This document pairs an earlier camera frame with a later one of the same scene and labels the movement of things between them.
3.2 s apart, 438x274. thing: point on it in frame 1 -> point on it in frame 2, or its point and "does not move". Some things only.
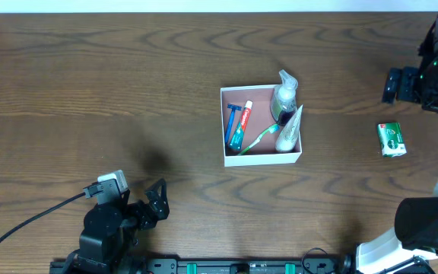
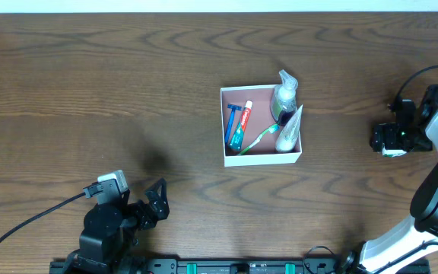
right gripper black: [408, 84] -> [388, 138]
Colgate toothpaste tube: [236, 140] does not move
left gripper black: [143, 212] does not move
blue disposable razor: [233, 107] does not move
